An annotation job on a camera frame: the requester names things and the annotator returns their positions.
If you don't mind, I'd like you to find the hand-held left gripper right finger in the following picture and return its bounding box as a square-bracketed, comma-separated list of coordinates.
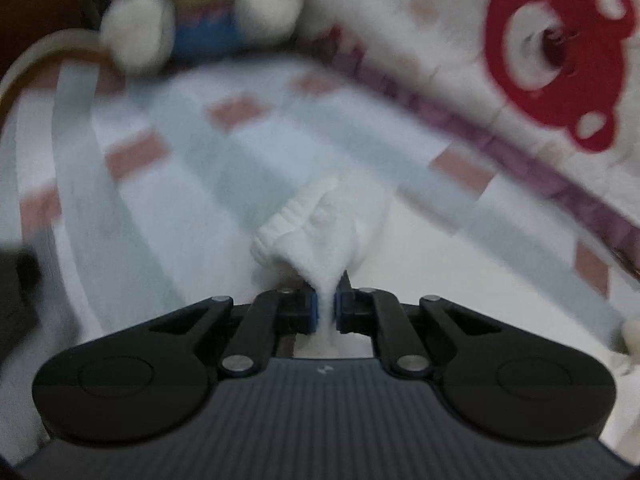
[334, 270, 503, 378]

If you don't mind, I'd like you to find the cream fleece garment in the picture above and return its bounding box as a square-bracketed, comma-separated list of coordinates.
[252, 170, 392, 361]

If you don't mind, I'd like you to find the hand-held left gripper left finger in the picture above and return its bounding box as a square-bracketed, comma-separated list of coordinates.
[150, 287, 319, 378]

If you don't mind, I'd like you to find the grey bunny plush toy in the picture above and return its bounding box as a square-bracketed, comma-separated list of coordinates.
[100, 0, 307, 75]

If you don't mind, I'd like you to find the checked dog print rug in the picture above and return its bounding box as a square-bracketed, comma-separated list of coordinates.
[0, 30, 640, 461]

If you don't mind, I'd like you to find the red bear print quilt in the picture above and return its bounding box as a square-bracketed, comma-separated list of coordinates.
[295, 0, 640, 282]

